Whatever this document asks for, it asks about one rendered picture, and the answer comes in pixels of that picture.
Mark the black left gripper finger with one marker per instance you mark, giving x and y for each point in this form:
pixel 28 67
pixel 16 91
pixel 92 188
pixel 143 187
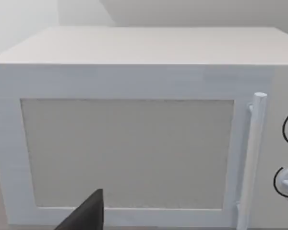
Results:
pixel 90 213

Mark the pale microwave door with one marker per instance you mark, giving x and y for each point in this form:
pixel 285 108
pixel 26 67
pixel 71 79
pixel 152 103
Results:
pixel 127 153

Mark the pale microwave oven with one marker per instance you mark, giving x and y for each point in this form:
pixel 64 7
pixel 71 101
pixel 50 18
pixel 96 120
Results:
pixel 144 48

